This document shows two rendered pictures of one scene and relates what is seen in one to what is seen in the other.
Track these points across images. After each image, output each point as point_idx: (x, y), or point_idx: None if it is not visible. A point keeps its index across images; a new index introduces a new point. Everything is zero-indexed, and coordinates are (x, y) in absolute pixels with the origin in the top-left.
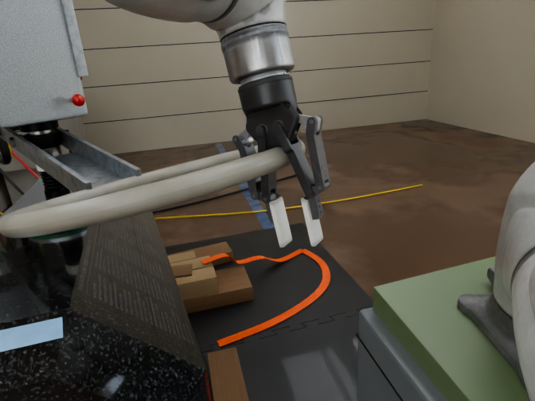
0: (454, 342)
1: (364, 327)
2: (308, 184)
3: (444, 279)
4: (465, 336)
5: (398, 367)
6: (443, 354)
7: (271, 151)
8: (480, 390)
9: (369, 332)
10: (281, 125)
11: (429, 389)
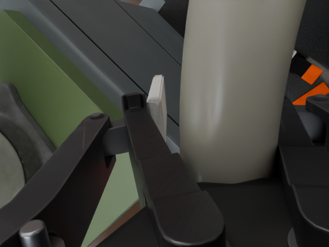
0: (67, 116)
1: (178, 138)
2: (126, 118)
3: (97, 211)
4: (61, 127)
5: (125, 90)
6: (72, 96)
7: (207, 97)
8: (39, 67)
9: (168, 130)
10: (158, 241)
11: (90, 71)
